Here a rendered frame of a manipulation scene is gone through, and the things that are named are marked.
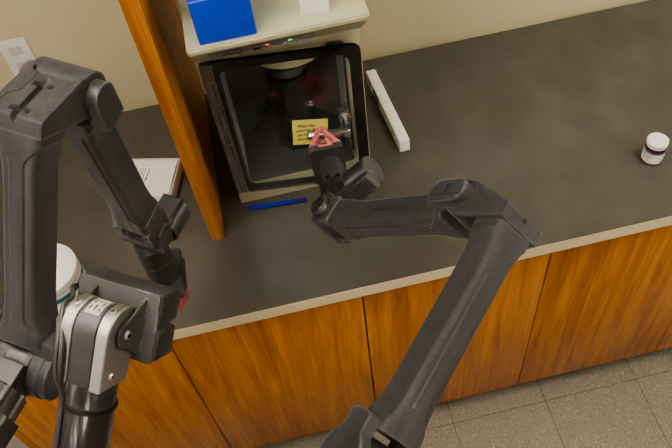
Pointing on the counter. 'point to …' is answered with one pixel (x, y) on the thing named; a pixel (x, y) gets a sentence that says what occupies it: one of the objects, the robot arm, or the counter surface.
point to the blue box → (219, 1)
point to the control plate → (261, 45)
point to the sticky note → (306, 129)
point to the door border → (223, 127)
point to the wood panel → (167, 65)
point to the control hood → (288, 19)
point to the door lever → (337, 128)
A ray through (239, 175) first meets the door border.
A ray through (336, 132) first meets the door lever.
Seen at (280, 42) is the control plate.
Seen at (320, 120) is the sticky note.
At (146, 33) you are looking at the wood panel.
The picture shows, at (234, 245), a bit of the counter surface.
